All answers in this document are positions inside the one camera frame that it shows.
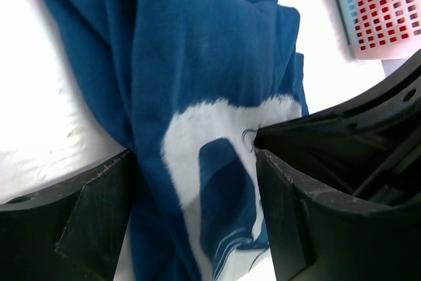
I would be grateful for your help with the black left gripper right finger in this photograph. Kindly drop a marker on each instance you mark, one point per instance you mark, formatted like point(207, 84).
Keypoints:
point(319, 233)

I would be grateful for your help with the white perforated plastic basket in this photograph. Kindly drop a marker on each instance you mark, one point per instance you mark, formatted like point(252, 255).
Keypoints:
point(381, 29)

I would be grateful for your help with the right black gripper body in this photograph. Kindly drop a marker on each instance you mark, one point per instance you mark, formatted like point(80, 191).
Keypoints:
point(368, 147)

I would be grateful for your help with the dark blue t shirt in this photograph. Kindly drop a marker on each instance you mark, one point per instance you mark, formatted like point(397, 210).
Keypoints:
point(185, 85)

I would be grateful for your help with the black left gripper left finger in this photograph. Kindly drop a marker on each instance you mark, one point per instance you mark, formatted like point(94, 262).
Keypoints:
point(72, 230)

